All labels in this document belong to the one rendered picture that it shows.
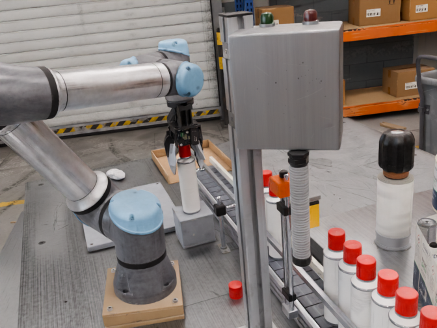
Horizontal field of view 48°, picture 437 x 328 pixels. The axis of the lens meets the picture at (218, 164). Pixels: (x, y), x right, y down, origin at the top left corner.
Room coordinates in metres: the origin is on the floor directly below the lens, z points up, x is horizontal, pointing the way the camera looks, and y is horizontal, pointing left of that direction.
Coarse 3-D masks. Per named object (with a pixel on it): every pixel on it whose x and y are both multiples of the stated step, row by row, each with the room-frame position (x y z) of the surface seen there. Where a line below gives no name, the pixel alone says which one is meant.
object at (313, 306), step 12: (204, 180) 1.59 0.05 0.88; (216, 192) 1.49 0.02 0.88; (228, 204) 1.39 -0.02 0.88; (276, 264) 1.04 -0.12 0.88; (312, 276) 0.97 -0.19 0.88; (300, 288) 0.93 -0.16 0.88; (300, 300) 0.89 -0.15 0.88; (312, 300) 0.89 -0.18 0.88; (312, 312) 0.85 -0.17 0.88; (324, 324) 0.81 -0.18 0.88
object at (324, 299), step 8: (192, 152) 1.66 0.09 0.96; (208, 168) 1.50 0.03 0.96; (216, 176) 1.43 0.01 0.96; (224, 192) 1.33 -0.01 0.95; (232, 200) 1.27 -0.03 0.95; (272, 240) 1.01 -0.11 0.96; (280, 248) 0.98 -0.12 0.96; (296, 272) 0.89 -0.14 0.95; (304, 272) 0.88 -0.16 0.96; (304, 280) 0.86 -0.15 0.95; (312, 280) 0.84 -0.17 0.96; (312, 288) 0.83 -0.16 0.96; (320, 288) 0.82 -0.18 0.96; (320, 296) 0.80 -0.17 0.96; (328, 304) 0.77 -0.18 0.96; (336, 312) 0.74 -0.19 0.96; (344, 320) 0.72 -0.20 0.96
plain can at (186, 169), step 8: (184, 152) 1.28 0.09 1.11; (184, 160) 1.27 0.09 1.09; (192, 160) 1.28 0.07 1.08; (184, 168) 1.27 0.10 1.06; (192, 168) 1.28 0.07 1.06; (184, 176) 1.27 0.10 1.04; (192, 176) 1.27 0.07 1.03; (184, 184) 1.27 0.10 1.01; (192, 184) 1.27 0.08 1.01; (184, 192) 1.27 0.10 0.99; (192, 192) 1.27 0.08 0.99; (184, 200) 1.28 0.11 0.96; (192, 200) 1.27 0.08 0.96; (184, 208) 1.28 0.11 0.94; (192, 208) 1.27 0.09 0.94; (200, 208) 1.29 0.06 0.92
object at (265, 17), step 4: (264, 12) 0.83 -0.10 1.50; (268, 12) 0.83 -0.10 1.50; (260, 16) 0.83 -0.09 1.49; (264, 16) 0.82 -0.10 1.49; (268, 16) 0.82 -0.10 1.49; (272, 16) 0.83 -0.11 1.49; (260, 20) 0.83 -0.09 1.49; (264, 20) 0.82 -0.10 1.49; (268, 20) 0.82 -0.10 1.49; (272, 20) 0.83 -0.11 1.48; (260, 24) 0.83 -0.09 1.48; (264, 24) 0.82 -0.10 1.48; (268, 24) 0.82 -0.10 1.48; (272, 24) 0.82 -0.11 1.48
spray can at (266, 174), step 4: (264, 172) 1.14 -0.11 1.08; (268, 172) 1.13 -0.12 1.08; (264, 176) 1.12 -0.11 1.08; (268, 176) 1.12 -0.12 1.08; (264, 180) 1.13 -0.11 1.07; (268, 180) 1.12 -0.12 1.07; (264, 184) 1.13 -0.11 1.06; (268, 184) 1.12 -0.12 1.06; (264, 188) 1.12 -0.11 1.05; (268, 188) 1.12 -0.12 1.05; (264, 192) 1.12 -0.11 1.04; (268, 192) 1.11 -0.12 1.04; (264, 196) 1.12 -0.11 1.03; (268, 244) 1.12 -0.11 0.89
